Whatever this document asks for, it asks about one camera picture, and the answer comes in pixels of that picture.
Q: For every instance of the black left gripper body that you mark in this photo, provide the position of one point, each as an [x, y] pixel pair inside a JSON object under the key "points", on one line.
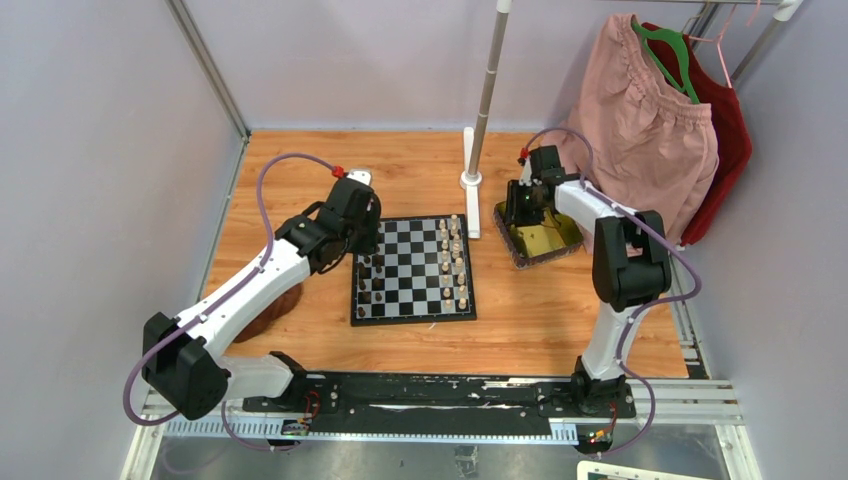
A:
{"points": [[363, 238]]}

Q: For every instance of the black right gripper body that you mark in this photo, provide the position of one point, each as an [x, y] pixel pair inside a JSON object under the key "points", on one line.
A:
{"points": [[524, 203]]}

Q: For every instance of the gold tin box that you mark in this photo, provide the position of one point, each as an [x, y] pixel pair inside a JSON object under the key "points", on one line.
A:
{"points": [[556, 237]]}

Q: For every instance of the black white chess board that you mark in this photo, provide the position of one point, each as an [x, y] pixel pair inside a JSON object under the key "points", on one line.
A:
{"points": [[418, 265]]}

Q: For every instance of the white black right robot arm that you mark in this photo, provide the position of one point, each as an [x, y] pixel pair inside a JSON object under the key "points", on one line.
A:
{"points": [[630, 266]]}

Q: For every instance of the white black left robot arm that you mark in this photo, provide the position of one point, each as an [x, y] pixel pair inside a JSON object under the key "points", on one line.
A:
{"points": [[184, 357]]}

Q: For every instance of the white clothes rack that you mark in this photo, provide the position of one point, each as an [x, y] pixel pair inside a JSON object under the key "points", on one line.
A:
{"points": [[473, 136]]}

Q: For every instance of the brown cloth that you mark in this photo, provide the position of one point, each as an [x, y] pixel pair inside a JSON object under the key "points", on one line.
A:
{"points": [[280, 307]]}

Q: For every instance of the pink garment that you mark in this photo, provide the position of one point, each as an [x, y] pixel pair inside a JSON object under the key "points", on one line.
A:
{"points": [[636, 138]]}

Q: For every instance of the red garment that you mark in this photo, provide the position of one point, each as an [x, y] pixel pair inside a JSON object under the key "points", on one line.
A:
{"points": [[722, 132]]}

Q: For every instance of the pink clothes hanger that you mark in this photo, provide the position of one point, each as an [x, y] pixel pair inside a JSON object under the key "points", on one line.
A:
{"points": [[722, 46]]}

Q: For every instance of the white tablet corner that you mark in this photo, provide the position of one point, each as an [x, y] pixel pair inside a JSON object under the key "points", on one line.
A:
{"points": [[591, 470]]}

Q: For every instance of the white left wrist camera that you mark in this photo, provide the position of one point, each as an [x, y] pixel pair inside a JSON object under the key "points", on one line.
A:
{"points": [[361, 175]]}

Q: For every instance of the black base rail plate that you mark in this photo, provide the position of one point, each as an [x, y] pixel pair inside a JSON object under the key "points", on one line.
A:
{"points": [[442, 405]]}

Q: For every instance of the aluminium frame post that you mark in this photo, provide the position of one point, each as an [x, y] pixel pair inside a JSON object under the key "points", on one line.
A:
{"points": [[194, 38]]}

